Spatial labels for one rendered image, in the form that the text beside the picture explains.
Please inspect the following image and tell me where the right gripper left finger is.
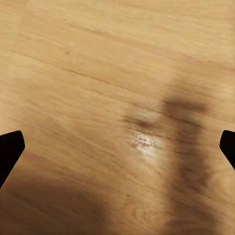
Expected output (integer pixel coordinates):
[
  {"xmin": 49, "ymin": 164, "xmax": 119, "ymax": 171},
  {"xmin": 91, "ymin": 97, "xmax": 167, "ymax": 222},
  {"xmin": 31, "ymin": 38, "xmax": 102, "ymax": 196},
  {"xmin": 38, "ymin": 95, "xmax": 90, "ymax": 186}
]
[{"xmin": 0, "ymin": 130, "xmax": 25, "ymax": 188}]

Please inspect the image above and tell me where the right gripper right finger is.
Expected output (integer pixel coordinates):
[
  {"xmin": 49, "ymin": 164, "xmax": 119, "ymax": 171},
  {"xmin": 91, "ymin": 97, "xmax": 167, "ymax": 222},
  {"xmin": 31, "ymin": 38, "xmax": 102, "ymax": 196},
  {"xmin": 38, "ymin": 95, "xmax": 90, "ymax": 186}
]
[{"xmin": 219, "ymin": 130, "xmax": 235, "ymax": 170}]

